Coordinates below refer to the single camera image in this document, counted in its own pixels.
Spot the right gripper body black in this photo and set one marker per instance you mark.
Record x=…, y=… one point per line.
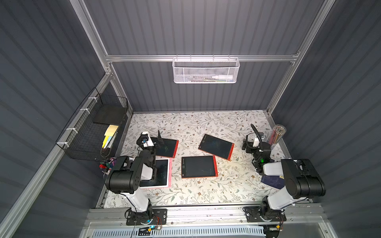
x=257, y=147

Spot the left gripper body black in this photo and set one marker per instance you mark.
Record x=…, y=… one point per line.
x=155, y=141

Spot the red tablet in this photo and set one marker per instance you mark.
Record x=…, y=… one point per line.
x=199, y=167
x=216, y=146
x=168, y=149

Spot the pink white writing tablet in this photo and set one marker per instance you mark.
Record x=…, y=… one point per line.
x=163, y=175

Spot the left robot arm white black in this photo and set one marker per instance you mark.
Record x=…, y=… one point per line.
x=125, y=176

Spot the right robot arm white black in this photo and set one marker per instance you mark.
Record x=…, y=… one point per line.
x=301, y=180

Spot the clear tube of colour pencils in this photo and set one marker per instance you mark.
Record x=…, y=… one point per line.
x=278, y=131

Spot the dark blue book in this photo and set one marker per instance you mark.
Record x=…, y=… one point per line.
x=276, y=182

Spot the yellow sticky notes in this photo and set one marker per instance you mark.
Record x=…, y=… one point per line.
x=109, y=133

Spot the pink cup of markers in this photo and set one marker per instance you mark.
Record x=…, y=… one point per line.
x=107, y=165

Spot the black notebook in basket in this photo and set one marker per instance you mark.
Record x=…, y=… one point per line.
x=110, y=115

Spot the white marker in basket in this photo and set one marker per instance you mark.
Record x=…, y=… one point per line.
x=223, y=78

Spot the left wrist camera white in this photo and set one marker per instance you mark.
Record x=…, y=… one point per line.
x=145, y=141

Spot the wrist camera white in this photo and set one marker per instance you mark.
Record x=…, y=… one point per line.
x=145, y=141
x=256, y=142

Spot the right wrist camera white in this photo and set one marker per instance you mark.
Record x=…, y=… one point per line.
x=256, y=142

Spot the black wire wall basket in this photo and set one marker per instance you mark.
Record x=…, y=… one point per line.
x=82, y=138

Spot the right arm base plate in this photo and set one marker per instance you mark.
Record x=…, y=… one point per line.
x=258, y=213

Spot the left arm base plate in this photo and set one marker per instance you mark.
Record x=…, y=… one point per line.
x=146, y=216

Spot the white wire mesh basket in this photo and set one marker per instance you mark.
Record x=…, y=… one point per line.
x=199, y=70

